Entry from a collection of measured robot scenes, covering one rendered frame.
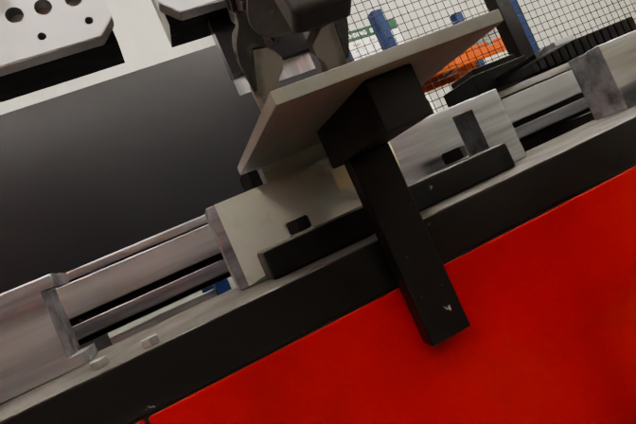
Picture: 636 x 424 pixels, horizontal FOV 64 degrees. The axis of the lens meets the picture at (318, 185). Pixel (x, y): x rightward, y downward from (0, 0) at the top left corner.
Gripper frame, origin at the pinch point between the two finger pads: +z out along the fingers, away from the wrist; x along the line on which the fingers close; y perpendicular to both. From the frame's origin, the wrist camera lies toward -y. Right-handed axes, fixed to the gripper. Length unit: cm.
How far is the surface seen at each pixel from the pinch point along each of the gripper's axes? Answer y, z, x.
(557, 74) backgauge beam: 26, 27, -59
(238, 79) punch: 14.0, 0.3, 3.3
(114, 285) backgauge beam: 20.2, 26.2, 28.9
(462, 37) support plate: -13.6, -8.9, -7.9
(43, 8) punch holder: 19.6, -12.2, 19.9
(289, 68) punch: 13.8, 1.0, -2.9
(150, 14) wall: 485, 110, -13
